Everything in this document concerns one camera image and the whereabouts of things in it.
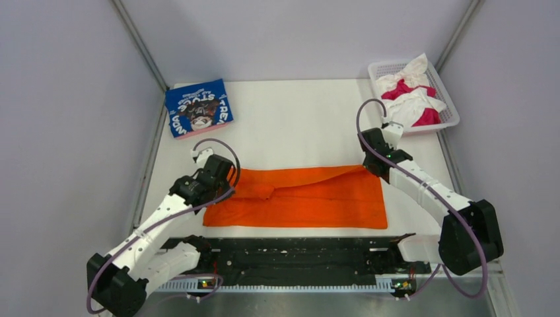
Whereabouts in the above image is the folded pink t-shirt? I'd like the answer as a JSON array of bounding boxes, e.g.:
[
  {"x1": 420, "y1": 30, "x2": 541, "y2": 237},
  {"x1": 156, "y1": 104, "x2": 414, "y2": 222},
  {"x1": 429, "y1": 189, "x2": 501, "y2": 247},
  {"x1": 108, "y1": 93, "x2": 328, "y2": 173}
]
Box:
[{"x1": 177, "y1": 122, "x2": 230, "y2": 139}]

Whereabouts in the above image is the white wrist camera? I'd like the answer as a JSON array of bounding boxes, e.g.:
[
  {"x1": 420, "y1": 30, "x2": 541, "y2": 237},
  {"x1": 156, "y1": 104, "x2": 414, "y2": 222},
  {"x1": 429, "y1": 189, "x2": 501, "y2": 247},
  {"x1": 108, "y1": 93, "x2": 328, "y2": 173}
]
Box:
[
  {"x1": 381, "y1": 122, "x2": 404, "y2": 149},
  {"x1": 190, "y1": 147, "x2": 214, "y2": 168}
]

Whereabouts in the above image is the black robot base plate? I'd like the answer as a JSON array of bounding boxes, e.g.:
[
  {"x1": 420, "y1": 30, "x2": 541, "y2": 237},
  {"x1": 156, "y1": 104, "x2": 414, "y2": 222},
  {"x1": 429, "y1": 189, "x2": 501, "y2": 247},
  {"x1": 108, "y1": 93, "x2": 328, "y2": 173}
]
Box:
[{"x1": 131, "y1": 236, "x2": 477, "y2": 290}]

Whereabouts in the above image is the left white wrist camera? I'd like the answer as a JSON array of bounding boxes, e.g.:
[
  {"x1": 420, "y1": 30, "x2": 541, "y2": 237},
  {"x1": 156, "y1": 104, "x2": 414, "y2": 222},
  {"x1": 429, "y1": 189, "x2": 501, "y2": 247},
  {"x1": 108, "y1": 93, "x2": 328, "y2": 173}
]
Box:
[{"x1": 190, "y1": 147, "x2": 214, "y2": 168}]

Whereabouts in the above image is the white and pink crumpled t-shirt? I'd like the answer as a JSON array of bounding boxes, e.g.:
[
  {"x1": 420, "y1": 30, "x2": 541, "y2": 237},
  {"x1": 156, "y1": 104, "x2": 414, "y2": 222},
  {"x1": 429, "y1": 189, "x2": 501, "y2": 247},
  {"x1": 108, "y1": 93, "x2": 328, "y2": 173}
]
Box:
[{"x1": 374, "y1": 53, "x2": 446, "y2": 128}]

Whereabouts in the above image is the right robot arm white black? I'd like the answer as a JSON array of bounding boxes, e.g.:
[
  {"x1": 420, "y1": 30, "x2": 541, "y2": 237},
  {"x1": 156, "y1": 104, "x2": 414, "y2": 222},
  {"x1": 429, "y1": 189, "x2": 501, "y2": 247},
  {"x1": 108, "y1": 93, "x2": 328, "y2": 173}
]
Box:
[{"x1": 358, "y1": 125, "x2": 504, "y2": 275}]

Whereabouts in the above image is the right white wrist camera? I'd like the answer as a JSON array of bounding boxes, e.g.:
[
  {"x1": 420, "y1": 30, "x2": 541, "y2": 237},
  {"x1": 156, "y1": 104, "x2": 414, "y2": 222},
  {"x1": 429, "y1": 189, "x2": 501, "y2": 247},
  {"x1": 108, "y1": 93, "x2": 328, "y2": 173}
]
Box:
[{"x1": 381, "y1": 122, "x2": 404, "y2": 149}]

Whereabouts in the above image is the orange t-shirt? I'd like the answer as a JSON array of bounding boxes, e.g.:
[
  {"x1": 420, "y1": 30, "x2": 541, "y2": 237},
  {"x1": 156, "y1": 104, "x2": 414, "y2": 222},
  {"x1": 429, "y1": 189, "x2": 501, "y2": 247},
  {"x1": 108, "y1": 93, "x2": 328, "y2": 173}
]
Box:
[{"x1": 203, "y1": 165, "x2": 388, "y2": 229}]

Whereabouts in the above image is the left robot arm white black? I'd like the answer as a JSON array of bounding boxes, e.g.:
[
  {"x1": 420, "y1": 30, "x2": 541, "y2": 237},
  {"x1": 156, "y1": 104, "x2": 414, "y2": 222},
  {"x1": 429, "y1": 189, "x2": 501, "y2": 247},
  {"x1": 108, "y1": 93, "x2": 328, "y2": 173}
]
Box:
[{"x1": 86, "y1": 149, "x2": 240, "y2": 316}]

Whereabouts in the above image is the aluminium rail frame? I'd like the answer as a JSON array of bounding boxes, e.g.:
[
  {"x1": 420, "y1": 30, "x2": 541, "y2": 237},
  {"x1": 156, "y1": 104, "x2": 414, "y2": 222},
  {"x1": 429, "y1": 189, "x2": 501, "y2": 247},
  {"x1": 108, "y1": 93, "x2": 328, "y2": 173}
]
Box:
[{"x1": 104, "y1": 247, "x2": 504, "y2": 294}]

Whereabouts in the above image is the white plastic basket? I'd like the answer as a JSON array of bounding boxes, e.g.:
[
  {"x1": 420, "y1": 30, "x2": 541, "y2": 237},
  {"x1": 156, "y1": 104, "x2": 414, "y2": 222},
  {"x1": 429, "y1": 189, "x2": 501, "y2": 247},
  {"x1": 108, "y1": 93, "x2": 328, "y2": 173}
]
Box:
[{"x1": 367, "y1": 54, "x2": 460, "y2": 135}]

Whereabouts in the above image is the folded blue printed t-shirt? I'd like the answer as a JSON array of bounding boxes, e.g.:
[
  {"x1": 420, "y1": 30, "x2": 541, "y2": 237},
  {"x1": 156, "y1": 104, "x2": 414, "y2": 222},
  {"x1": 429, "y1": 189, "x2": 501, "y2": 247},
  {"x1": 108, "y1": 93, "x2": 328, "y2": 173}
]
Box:
[{"x1": 165, "y1": 79, "x2": 234, "y2": 139}]

